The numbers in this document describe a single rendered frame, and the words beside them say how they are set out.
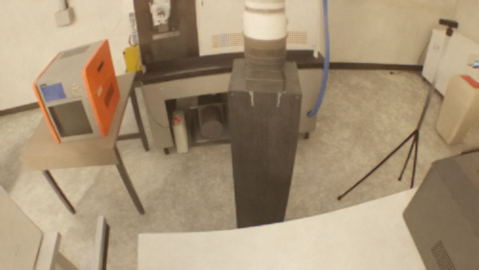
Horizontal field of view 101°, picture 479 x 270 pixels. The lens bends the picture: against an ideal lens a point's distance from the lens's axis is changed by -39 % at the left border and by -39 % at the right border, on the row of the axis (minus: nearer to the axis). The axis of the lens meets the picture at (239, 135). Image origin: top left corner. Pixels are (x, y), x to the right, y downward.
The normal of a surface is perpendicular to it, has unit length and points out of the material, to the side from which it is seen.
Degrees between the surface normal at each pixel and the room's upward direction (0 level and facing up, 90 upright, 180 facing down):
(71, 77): 90
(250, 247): 0
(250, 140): 90
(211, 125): 90
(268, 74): 87
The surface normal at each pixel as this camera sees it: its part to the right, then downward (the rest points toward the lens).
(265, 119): -0.08, 0.66
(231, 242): -0.03, -0.76
